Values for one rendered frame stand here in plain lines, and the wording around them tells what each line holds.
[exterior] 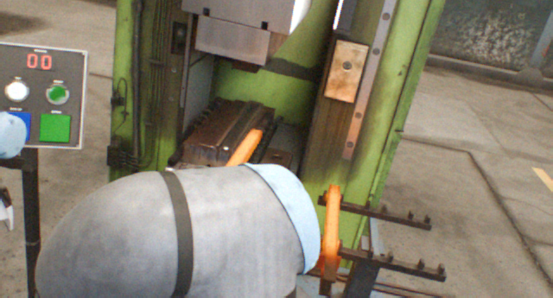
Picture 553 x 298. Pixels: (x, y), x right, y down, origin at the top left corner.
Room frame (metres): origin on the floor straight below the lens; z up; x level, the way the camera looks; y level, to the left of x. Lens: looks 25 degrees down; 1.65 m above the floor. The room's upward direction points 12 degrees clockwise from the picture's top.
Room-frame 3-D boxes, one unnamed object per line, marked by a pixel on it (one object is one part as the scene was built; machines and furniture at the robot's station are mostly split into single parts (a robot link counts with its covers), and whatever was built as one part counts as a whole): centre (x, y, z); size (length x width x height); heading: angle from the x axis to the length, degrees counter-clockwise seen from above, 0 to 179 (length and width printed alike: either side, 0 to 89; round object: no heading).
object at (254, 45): (1.48, 0.15, 1.32); 0.42 x 0.20 x 0.10; 174
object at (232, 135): (1.48, 0.13, 0.99); 0.42 x 0.05 x 0.01; 174
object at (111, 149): (1.43, 0.53, 0.80); 0.06 x 0.03 x 0.14; 84
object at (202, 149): (1.48, 0.15, 0.96); 0.42 x 0.20 x 0.09; 174
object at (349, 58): (1.37, -0.15, 1.27); 0.09 x 0.02 x 0.17; 84
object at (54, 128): (1.16, 0.60, 1.01); 0.07 x 0.05 x 0.07; 109
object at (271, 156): (1.31, -0.01, 0.95); 0.12 x 0.08 x 0.06; 174
